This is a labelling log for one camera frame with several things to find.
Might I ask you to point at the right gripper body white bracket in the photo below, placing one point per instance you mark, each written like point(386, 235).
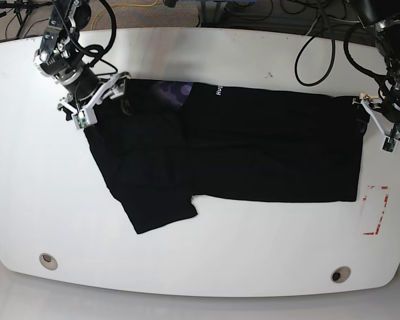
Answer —
point(91, 89)

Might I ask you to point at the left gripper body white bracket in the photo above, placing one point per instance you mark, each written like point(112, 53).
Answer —
point(385, 115)

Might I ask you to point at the black T-shirt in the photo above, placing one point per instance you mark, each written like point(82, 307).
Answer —
point(172, 141)

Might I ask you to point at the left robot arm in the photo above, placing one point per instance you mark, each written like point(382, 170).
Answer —
point(383, 18)

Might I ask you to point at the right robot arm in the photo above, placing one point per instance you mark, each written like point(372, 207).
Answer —
point(82, 71)

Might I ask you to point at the red tape rectangle marking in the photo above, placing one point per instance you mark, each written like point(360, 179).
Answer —
point(373, 208)

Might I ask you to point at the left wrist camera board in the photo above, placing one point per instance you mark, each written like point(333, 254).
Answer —
point(389, 144)

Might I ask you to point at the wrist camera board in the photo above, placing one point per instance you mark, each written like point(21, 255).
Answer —
point(389, 144)
point(84, 118)

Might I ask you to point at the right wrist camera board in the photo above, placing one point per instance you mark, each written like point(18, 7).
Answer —
point(84, 118)

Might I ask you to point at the right table cable grommet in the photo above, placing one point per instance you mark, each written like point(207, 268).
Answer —
point(341, 274)

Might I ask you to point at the table cable grommet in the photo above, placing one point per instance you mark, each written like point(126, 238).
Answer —
point(48, 261)
point(341, 274)

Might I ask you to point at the left table cable grommet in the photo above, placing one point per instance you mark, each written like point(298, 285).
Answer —
point(48, 261)

